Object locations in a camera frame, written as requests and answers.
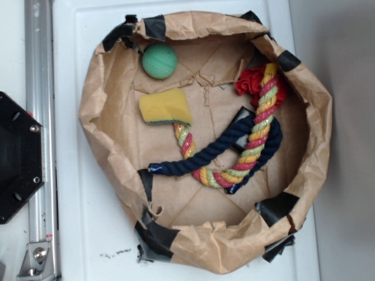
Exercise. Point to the yellow green sponge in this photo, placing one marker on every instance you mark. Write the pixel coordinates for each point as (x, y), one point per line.
(170, 106)

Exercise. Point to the brown paper bag bin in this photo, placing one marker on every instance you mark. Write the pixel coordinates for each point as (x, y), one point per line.
(192, 198)

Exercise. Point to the black rectangular block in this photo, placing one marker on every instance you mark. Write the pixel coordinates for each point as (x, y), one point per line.
(240, 143)

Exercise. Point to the green ball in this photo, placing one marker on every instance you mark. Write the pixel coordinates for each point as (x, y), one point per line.
(159, 61)

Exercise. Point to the red cloth piece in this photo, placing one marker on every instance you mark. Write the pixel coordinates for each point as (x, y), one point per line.
(250, 82)

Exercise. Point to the white tray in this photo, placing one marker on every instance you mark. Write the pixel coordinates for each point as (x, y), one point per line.
(97, 240)

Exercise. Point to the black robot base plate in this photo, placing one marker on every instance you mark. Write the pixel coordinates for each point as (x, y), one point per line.
(21, 157)

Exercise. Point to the metal corner bracket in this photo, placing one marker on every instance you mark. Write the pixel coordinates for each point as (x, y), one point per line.
(37, 263)

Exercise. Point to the aluminium extrusion rail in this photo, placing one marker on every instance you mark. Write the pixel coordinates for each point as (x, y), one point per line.
(43, 214)

